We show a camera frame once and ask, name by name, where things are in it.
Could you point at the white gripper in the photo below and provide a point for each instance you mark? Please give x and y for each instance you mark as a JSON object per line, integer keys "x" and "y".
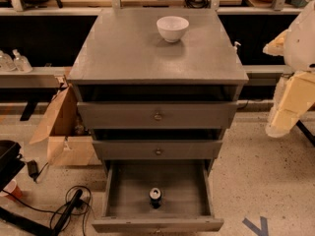
{"x": 300, "y": 49}

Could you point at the blue pepsi can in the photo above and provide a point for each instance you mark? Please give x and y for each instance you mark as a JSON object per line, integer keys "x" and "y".
{"x": 155, "y": 195}

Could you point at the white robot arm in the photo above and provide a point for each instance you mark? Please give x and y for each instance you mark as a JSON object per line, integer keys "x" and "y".
{"x": 299, "y": 45}

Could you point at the grey wooden drawer cabinet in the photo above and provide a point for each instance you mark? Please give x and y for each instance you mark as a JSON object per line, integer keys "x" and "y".
{"x": 124, "y": 59}

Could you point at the grey open bottom drawer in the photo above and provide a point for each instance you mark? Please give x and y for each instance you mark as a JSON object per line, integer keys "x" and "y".
{"x": 185, "y": 204}

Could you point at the grey middle drawer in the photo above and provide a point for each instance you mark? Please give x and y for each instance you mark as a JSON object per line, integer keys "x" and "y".
{"x": 176, "y": 149}

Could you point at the grey top drawer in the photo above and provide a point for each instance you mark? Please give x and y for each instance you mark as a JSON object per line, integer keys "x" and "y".
{"x": 157, "y": 115}

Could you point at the black stand leg right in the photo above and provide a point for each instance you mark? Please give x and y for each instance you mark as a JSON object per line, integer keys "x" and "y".
{"x": 310, "y": 137}

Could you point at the white ceramic bowl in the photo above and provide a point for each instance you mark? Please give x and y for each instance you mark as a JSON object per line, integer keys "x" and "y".
{"x": 172, "y": 28}

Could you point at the open cardboard box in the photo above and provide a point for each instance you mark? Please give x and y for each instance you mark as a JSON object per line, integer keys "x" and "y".
{"x": 59, "y": 126}

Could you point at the clear sanitizer pump bottle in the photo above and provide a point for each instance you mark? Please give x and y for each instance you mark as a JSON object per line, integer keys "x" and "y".
{"x": 22, "y": 63}

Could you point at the black power adapter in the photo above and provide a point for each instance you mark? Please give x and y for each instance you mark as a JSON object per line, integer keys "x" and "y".
{"x": 32, "y": 169}

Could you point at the clear sanitizer bottle left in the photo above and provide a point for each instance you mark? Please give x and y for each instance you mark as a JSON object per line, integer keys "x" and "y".
{"x": 6, "y": 62}

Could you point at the black bin on left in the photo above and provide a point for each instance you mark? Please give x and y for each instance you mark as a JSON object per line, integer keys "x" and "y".
{"x": 10, "y": 162}

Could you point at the red plastic cup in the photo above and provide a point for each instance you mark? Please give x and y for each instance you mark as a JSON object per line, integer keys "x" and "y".
{"x": 12, "y": 191}

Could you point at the grey metal bench rail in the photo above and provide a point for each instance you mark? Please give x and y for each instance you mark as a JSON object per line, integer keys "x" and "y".
{"x": 38, "y": 78}

